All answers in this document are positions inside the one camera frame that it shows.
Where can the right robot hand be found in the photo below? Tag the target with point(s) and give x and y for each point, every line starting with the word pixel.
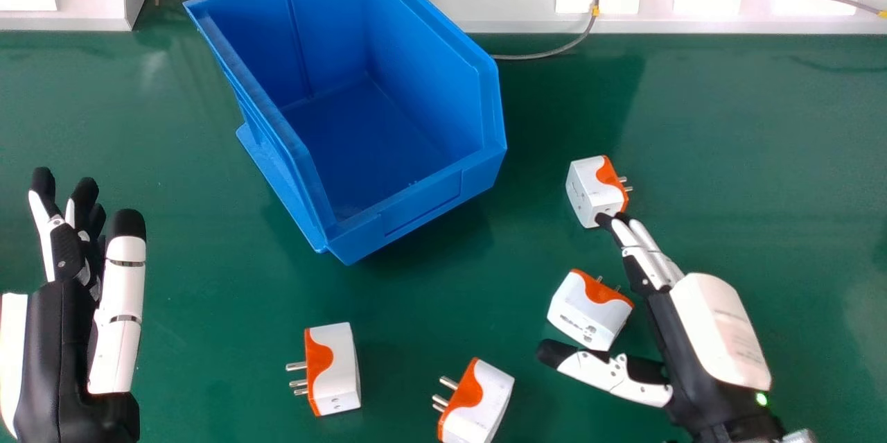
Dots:
pixel 707 346

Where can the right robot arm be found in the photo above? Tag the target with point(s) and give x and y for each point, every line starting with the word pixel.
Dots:
pixel 797 437

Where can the white-and-orange plug adapter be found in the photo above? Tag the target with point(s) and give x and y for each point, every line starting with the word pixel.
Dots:
pixel 334 368
pixel 594 190
pixel 477 401
pixel 587 308

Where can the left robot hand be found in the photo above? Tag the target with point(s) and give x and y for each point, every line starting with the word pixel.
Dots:
pixel 114 311

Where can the blue plastic bin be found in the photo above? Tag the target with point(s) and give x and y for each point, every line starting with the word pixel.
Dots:
pixel 360 110

